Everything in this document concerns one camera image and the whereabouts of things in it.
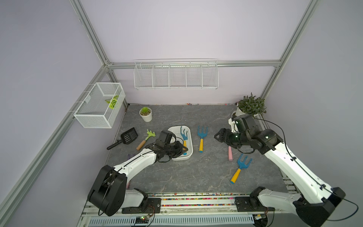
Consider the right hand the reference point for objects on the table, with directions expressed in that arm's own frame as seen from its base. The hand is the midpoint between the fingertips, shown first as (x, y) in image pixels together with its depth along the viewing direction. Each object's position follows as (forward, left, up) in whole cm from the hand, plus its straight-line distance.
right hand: (218, 137), depth 72 cm
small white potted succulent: (+32, +47, -17) cm, 59 cm away
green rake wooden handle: (+18, +44, -24) cm, 53 cm away
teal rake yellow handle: (+17, +5, -25) cm, 31 cm away
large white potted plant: (+27, -27, -4) cm, 39 cm away
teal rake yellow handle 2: (+12, +18, -19) cm, 28 cm away
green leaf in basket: (+22, +59, +5) cm, 63 cm away
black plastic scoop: (+16, +60, -26) cm, 68 cm away
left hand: (-1, +16, -14) cm, 21 cm away
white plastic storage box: (+17, +23, -19) cm, 34 cm away
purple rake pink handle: (+2, -12, -23) cm, 26 cm away
